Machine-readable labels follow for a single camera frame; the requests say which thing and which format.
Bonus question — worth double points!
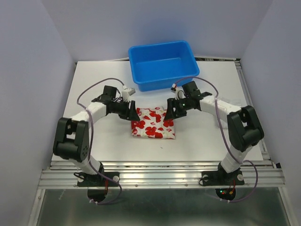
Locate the plain white skirt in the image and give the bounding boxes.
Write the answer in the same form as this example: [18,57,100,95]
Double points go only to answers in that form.
[217,97,242,129]

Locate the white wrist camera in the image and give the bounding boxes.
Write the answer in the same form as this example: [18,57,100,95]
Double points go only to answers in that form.
[171,83,185,100]
[121,85,135,102]

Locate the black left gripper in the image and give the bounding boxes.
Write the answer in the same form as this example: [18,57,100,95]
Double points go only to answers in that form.
[111,99,140,121]

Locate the red poppy floral skirt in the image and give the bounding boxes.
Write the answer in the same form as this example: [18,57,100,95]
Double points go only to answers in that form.
[131,106,175,139]

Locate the blue plastic bin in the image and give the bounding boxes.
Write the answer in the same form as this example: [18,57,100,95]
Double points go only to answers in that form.
[128,40,200,92]

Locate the aluminium front rail frame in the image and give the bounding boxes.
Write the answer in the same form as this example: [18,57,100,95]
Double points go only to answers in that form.
[28,159,285,226]

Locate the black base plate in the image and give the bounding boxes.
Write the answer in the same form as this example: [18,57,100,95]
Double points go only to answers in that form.
[198,171,245,187]
[73,171,119,188]

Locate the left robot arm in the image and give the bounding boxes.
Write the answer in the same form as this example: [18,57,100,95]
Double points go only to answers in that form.
[53,86,140,186]

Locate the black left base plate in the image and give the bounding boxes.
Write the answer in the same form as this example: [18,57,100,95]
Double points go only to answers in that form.
[73,171,119,188]

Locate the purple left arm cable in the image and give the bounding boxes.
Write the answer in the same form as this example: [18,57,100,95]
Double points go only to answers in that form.
[77,78,132,205]

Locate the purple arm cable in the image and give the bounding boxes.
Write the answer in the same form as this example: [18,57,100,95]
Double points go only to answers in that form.
[77,78,132,205]
[170,76,259,204]

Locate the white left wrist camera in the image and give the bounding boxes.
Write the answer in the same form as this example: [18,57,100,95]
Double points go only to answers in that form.
[121,85,135,102]

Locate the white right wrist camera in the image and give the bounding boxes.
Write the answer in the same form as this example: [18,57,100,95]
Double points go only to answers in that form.
[171,83,185,100]

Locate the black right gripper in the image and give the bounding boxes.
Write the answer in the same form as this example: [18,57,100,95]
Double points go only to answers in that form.
[164,97,192,121]

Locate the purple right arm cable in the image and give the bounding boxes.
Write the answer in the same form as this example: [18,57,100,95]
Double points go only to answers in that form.
[170,76,259,204]

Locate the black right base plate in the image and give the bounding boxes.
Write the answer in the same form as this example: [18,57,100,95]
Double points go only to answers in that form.
[198,171,245,187]

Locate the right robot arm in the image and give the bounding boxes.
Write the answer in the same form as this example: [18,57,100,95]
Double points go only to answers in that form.
[164,81,264,186]

